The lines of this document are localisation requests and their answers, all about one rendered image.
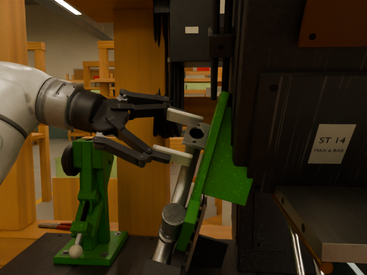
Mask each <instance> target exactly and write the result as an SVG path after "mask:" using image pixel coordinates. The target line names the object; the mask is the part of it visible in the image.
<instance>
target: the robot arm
mask: <svg viewBox="0 0 367 275"><path fill-rule="evenodd" d="M119 92H120V94H119V95H118V96H117V98H116V99H115V98H113V99H108V98H106V97H105V96H103V95H102V94H99V93H95V92H91V91H87V90H85V89H84V87H83V86H82V85H80V84H77V83H73V82H69V81H65V80H62V79H59V78H55V77H52V76H50V75H48V74H46V73H44V72H43V71H41V70H38V69H36V68H32V67H29V66H26V65H22V64H17V63H12V62H5V61H0V185H1V184H2V182H3V181H4V179H5V178H6V176H7V175H8V173H9V171H10V170H11V168H12V167H13V165H14V163H15V161H16V159H17V158H18V156H19V153H20V150H21V147H22V145H23V143H24V142H25V140H26V139H27V137H28V136H29V134H30V133H31V132H32V131H33V130H34V129H35V128H36V127H37V126H39V125H40V124H41V123H42V124H44V125H50V126H53V127H56V128H60V129H64V130H73V129H74V128H75V129H78V130H82V131H86V132H88V133H95V134H96V136H94V137H93V138H92V141H93V146H94V149H96V150H101V151H107V152H109V153H111V154H113V155H115V156H117V157H119V158H121V159H123V160H126V161H128V162H130V163H132V164H134V165H136V166H138V167H140V168H144V167H145V164H146V163H150V162H152V160H154V161H157V162H161V163H164V164H169V162H173V163H177V164H181V165H184V166H188V167H190V165H191V161H192V157H193V155H192V154H188V153H184V152H180V151H177V150H173V149H170V148H166V147H162V146H159V145H153V148H151V147H150V146H148V145H147V144H146V143H145V142H143V141H142V140H140V139H139V138H138V137H136V136H135V135H134V134H133V133H131V132H130V131H129V130H127V129H126V127H125V124H126V123H127V122H128V120H134V119H135V118H144V117H162V116H166V117H167V119H166V120H169V121H172V122H176V123H180V124H184V125H188V123H189V120H190V119H192V120H195V121H198V122H203V118H204V117H202V116H198V115H194V114H191V113H187V112H186V111H185V110H183V109H179V108H176V107H172V106H170V101H169V97H167V96H161V95H153V94H144V93H135V92H130V91H128V90H125V89H120V90H119ZM122 103H124V104H122ZM128 110H129V111H130V113H129V112H128ZM111 134H112V135H113V136H115V137H116V138H117V139H119V140H120V141H121V140H122V141H123V142H124V143H126V144H127V145H128V146H129V147H131V148H132V149H131V148H129V147H127V146H124V145H122V144H120V143H118V142H116V141H114V140H112V139H109V138H106V136H107V135H111Z"/></svg>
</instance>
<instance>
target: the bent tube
mask: <svg viewBox="0 0 367 275"><path fill-rule="evenodd" d="M210 126H211V125H210V124H206V123H202V122H198V121H195V120H192V119H190V120H189V123H188V126H187V129H186V132H185V135H184V137H183V141H182V144H183V145H186V147H185V152H184V153H188V154H192V155H193V157H192V161H191V165H190V167H188V166H184V165H181V168H180V172H179V176H178V179H177V183H176V186H175V190H174V194H173V197H172V200H171V203H177V204H180V205H181V206H183V207H184V208H185V206H186V202H187V198H188V194H189V192H190V188H191V184H192V180H193V176H194V173H195V170H196V166H197V162H198V159H199V155H200V152H201V150H204V148H205V144H206V141H207V138H208V134H209V130H210ZM173 248H174V244H170V245H169V244H164V243H163V242H161V240H160V239H159V240H158V243H157V247H156V250H155V253H154V255H153V258H152V259H153V260H154V261H158V262H161V263H164V264H167V265H168V264H169V261H170V258H171V254H172V252H173Z"/></svg>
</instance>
